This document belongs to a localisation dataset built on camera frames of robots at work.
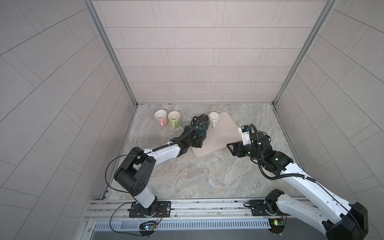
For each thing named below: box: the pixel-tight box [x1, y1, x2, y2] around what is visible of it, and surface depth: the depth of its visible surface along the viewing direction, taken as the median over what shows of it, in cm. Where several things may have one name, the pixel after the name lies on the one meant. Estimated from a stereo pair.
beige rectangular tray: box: [191, 112, 242, 158], surface depth 98 cm
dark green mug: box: [197, 123, 207, 138], surface depth 93 cm
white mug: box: [208, 111, 221, 129], surface depth 101 cm
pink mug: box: [154, 109, 169, 127], surface depth 98 cm
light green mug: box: [167, 110, 181, 128], surface depth 99 cm
